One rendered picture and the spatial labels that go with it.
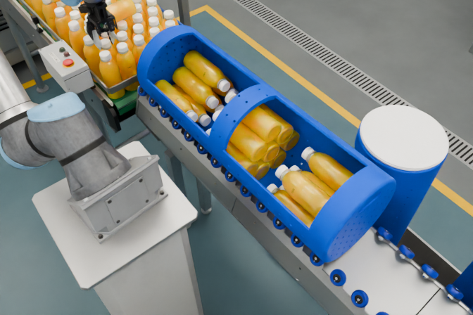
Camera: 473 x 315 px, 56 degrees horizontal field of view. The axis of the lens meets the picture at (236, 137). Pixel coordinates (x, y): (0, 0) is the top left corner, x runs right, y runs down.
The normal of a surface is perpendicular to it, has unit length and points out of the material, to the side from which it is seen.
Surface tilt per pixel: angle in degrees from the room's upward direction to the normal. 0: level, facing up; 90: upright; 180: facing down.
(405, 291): 0
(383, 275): 0
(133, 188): 90
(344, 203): 28
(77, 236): 0
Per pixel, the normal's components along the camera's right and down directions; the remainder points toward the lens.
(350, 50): -0.01, -0.65
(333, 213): -0.51, -0.18
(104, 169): 0.36, -0.35
